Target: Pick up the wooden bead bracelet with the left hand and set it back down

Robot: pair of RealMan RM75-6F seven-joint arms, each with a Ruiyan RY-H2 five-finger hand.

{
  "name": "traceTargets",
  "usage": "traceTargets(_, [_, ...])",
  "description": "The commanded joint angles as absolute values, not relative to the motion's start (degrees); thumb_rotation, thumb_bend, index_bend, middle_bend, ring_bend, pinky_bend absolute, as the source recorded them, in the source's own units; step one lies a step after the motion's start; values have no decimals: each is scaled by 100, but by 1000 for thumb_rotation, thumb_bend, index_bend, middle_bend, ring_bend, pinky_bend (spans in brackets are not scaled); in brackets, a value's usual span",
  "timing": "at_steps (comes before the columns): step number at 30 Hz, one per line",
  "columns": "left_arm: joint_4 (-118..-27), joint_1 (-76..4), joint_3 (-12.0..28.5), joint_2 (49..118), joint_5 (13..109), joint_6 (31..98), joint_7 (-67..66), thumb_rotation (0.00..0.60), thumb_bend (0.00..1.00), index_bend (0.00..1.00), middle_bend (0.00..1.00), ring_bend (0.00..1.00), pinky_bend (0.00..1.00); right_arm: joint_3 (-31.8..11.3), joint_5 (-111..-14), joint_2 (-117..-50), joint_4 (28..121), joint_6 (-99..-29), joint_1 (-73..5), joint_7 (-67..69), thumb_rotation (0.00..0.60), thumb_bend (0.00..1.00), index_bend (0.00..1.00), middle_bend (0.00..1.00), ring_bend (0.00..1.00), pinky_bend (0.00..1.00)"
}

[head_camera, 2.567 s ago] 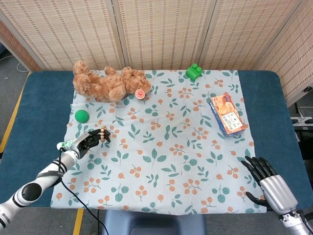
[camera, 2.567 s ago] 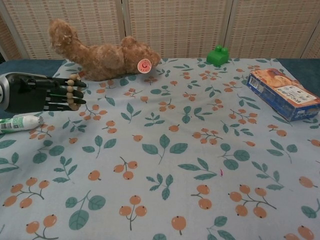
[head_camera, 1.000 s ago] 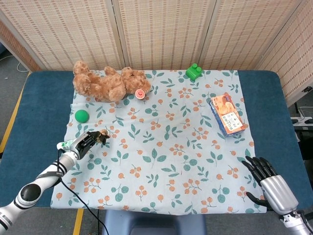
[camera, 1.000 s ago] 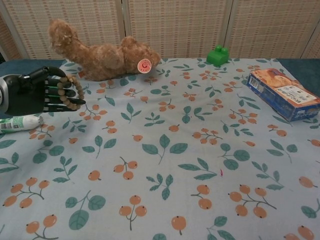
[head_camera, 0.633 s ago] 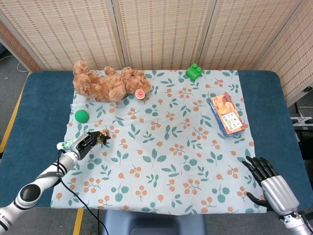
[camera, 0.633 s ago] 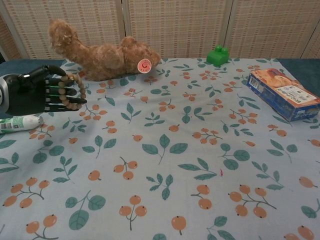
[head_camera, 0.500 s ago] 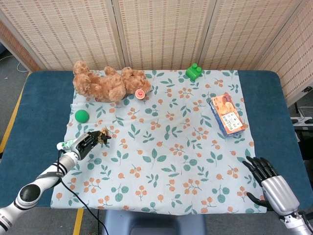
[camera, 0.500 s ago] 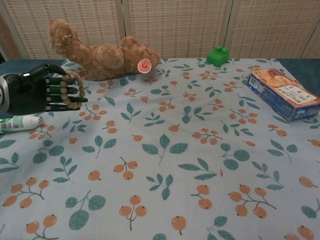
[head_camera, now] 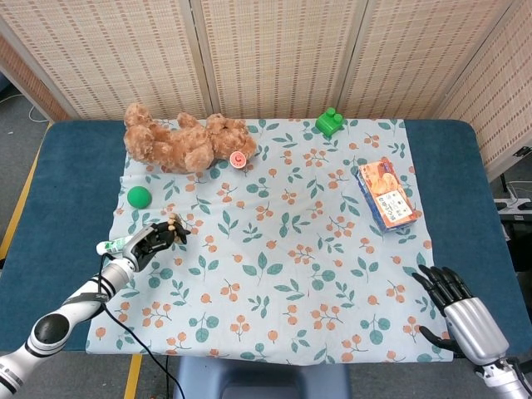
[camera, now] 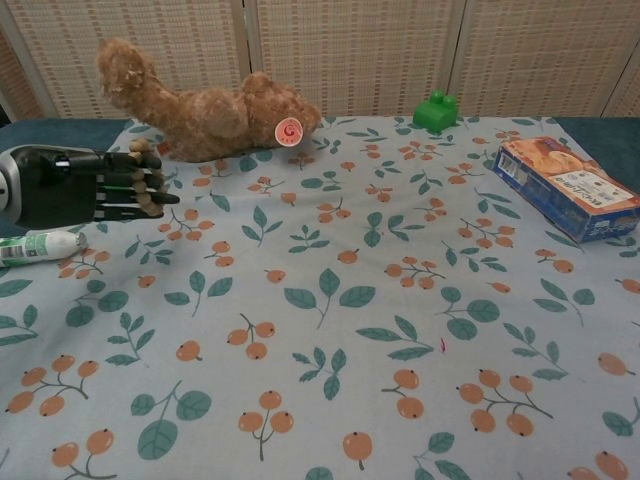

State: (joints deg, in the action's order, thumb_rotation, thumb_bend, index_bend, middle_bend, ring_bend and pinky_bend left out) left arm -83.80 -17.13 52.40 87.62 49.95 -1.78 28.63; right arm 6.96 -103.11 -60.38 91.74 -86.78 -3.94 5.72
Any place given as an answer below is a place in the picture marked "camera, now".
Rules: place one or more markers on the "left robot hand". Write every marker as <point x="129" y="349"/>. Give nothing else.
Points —
<point x="50" y="190"/>

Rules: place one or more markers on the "white green wrapped tube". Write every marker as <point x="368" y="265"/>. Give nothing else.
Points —
<point x="35" y="247"/>

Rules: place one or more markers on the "brown plush teddy bear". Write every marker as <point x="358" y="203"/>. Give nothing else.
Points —
<point x="200" y="120"/>

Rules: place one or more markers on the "round red hang tag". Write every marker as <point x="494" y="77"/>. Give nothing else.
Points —
<point x="288" y="132"/>

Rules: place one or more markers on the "floral leaf fruit tablecloth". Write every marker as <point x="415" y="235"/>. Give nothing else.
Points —
<point x="350" y="310"/>

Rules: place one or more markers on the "woven folding screen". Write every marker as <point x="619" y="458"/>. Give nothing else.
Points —
<point x="350" y="50"/>

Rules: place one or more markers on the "green toy building block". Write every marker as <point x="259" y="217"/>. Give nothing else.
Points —
<point x="434" y="116"/>

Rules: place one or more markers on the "blue orange biscuit box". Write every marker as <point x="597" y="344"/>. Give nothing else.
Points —
<point x="565" y="190"/>

